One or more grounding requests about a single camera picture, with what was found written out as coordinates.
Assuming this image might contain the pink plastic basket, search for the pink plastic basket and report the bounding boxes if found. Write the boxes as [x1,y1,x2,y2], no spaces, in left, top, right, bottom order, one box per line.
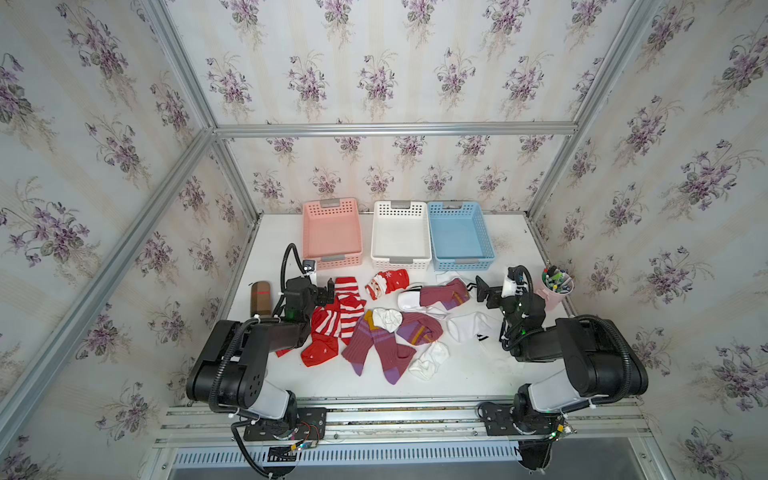
[301,197,363,270]

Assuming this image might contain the white ankle sock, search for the white ankle sock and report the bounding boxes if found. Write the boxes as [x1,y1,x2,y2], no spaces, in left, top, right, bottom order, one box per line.
[397,290,425,312]

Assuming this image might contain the red white striped sock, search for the red white striped sock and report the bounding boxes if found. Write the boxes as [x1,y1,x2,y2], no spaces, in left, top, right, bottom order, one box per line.
[312,277,366,344]

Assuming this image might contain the purple striped sock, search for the purple striped sock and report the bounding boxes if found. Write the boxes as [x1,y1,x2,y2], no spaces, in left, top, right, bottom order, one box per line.
[396,312,444,346]

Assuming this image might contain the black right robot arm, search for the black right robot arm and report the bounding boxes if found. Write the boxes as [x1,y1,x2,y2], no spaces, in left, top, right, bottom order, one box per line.
[468,265,649,440]

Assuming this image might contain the white sock black stripes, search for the white sock black stripes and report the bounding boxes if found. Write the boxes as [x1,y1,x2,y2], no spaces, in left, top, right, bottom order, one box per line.
[445,311,502,344]

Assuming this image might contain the blue plastic basket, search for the blue plastic basket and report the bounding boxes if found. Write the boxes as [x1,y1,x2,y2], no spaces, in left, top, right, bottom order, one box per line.
[427,201,495,272]

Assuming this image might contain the purple sock yellow cuff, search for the purple sock yellow cuff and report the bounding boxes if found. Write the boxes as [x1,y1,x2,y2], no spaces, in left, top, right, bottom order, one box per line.
[341,310,416,385]

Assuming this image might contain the white plastic basket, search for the white plastic basket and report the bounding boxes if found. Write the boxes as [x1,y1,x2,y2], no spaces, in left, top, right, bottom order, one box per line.
[370,200,432,271]

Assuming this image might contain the small white sock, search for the small white sock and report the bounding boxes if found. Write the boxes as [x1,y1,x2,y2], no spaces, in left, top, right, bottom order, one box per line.
[372,308,403,333]

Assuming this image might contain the maroon purple sock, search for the maroon purple sock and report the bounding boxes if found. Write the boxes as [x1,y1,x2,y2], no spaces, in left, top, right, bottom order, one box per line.
[419,278,470,310]

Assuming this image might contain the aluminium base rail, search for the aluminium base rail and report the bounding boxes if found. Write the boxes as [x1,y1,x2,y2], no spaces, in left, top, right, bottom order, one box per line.
[151,396,652,448]

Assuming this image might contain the pink pen cup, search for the pink pen cup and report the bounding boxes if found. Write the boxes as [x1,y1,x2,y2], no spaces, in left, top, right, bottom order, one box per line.
[534,265,575,311]

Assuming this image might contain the red santa christmas sock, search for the red santa christmas sock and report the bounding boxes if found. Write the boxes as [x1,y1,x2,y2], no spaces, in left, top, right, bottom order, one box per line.
[365,269,410,301]

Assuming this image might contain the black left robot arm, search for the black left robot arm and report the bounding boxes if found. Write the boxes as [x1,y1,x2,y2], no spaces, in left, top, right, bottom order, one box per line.
[185,243,335,439]

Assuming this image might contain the brown plaid glasses case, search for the brown plaid glasses case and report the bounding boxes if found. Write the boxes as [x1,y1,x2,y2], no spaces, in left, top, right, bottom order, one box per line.
[249,281,272,317]

